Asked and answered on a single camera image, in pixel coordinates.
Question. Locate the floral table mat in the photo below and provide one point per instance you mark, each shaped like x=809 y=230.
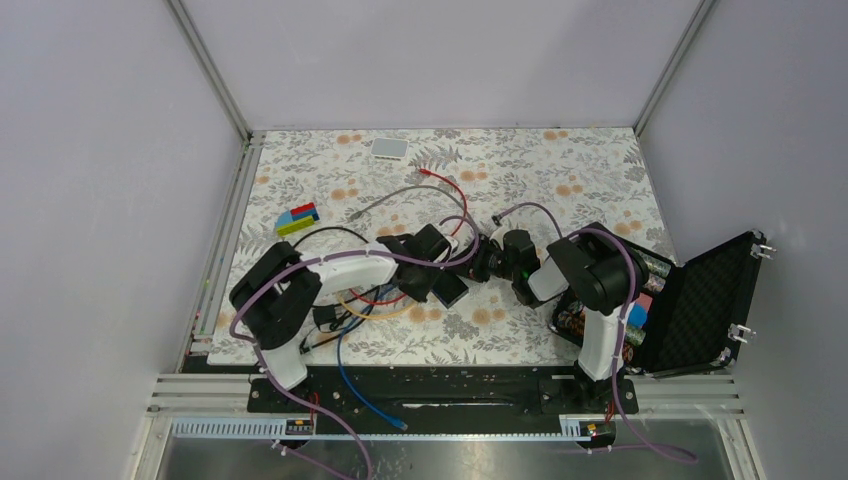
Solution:
x=547 y=182

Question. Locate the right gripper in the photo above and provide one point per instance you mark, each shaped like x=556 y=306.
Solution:
x=475 y=271

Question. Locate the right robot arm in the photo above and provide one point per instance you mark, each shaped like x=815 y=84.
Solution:
x=602 y=272

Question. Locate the colourful toy brick stack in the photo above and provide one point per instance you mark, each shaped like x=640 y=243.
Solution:
x=296 y=219

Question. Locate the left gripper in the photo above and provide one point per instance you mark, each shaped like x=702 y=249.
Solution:
x=420 y=292

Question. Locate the black network switch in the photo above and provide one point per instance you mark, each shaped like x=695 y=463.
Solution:
x=449 y=289

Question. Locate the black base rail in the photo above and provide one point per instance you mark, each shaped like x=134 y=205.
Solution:
x=438 y=400

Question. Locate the white small switch box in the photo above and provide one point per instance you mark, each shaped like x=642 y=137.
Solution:
x=389 y=148

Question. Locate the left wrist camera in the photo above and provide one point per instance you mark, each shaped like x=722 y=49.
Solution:
x=452 y=244

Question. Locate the black case with chips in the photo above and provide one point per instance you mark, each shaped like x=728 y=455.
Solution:
x=689 y=318

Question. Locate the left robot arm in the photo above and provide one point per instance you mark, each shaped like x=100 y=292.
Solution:
x=274 y=298

